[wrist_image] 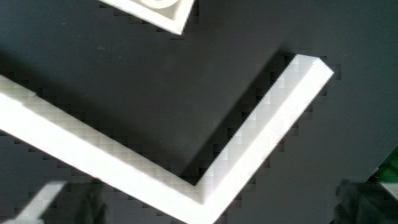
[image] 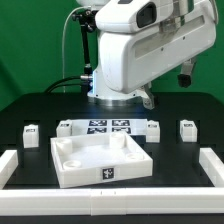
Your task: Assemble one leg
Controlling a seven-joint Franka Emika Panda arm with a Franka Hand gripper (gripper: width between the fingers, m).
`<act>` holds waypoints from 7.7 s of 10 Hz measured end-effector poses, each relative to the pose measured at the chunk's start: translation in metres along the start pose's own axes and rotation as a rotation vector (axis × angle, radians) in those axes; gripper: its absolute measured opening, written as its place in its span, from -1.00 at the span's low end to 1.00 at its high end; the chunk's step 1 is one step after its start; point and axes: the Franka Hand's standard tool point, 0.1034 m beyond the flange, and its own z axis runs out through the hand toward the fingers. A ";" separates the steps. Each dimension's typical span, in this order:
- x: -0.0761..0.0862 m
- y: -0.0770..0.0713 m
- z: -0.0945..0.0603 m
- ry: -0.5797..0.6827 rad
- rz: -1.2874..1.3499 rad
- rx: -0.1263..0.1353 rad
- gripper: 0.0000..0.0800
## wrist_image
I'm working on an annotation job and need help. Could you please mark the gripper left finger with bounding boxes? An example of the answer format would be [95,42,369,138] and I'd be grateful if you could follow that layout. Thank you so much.
[7,181,106,224]

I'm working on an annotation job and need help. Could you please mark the white fence obstacle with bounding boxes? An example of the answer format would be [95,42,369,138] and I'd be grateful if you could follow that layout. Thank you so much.
[0,54,335,224]

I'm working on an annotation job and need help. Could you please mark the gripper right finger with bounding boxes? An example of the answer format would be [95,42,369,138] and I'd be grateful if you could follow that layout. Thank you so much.
[334,181,398,224]

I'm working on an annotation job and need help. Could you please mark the white square tabletop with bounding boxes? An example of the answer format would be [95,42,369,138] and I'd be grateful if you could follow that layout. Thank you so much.
[99,0,195,35]

